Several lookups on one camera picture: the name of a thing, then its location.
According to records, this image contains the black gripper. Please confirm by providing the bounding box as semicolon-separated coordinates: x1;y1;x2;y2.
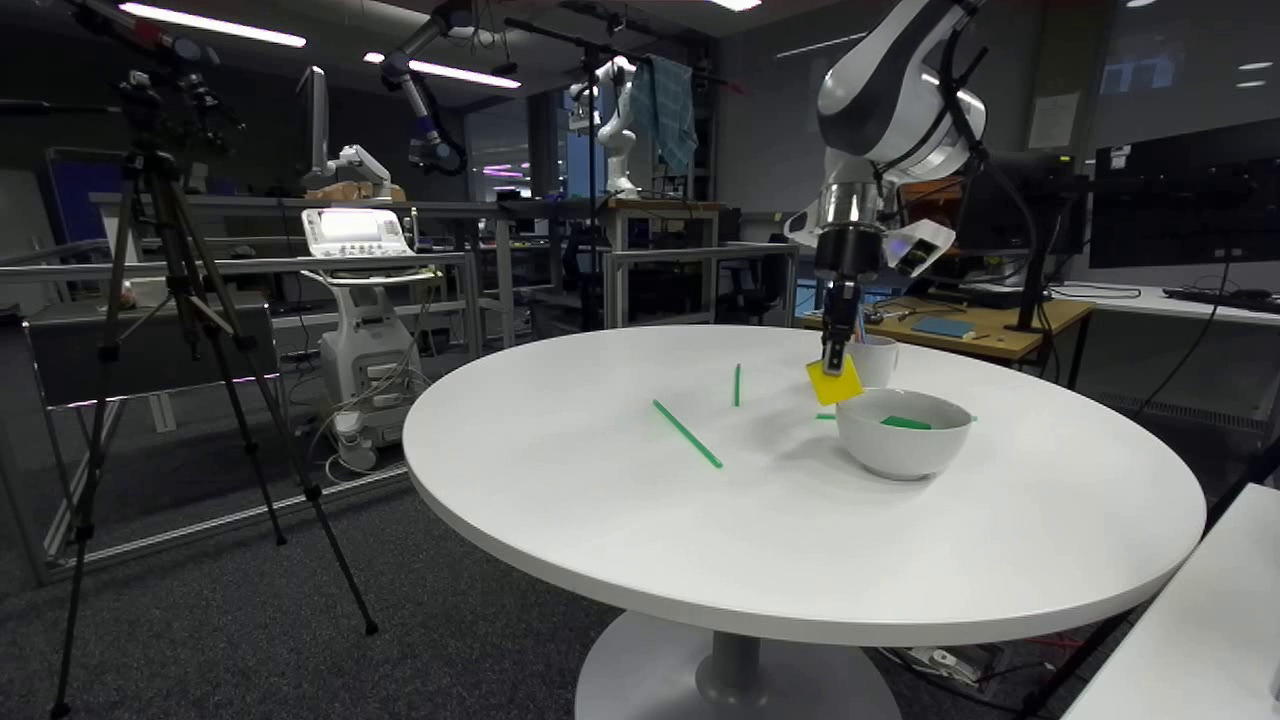
815;225;889;370

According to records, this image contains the yellow block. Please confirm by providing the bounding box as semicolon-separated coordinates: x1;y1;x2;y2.
808;359;863;406

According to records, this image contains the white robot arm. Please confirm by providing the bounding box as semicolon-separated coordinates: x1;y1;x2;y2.
784;0;988;380

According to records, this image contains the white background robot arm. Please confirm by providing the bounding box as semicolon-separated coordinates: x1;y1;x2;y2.
594;58;639;199

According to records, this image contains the green straw in bowl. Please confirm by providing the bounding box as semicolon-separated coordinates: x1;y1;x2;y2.
880;416;935;432

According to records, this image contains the white bowl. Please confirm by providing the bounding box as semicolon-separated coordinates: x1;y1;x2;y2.
835;389;975;482

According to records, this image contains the white mug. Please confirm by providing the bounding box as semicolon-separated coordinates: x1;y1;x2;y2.
851;336;898;389

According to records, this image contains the short green straw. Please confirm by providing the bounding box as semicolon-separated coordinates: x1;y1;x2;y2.
728;365;745;407

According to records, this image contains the wooden desk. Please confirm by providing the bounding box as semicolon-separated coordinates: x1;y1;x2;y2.
868;298;1093;365

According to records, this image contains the long green straw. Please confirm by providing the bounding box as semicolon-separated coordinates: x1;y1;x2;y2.
651;401;722;474

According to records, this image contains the black computer monitor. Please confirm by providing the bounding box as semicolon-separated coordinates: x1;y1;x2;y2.
913;157;1081;290

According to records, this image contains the white round table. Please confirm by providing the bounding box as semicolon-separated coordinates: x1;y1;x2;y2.
402;325;1209;720

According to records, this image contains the teal cloth hanging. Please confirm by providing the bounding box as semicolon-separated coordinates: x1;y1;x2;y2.
639;58;700;176

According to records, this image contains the white medical cart machine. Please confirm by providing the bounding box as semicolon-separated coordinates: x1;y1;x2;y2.
298;209;436;474

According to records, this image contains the white table corner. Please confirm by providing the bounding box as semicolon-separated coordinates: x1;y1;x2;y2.
1062;484;1280;720

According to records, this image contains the metal frame workbench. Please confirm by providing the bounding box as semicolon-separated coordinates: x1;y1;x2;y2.
491;196;805;336

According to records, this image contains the black camera tripod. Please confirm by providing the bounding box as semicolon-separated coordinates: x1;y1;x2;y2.
53;0;378;720

